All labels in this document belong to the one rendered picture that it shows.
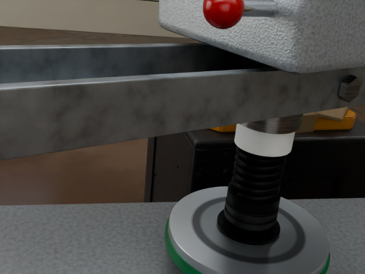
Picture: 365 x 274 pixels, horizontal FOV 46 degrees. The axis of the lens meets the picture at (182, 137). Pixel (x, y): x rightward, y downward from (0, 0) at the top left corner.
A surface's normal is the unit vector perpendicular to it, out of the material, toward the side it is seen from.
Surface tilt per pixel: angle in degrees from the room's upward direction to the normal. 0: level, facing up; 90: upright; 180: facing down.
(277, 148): 90
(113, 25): 90
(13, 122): 90
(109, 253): 0
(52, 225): 0
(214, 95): 90
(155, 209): 0
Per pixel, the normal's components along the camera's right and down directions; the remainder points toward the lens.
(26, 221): 0.09, -0.91
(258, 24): -0.82, 0.16
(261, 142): -0.27, 0.36
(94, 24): 0.14, 0.40
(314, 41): 0.57, 0.37
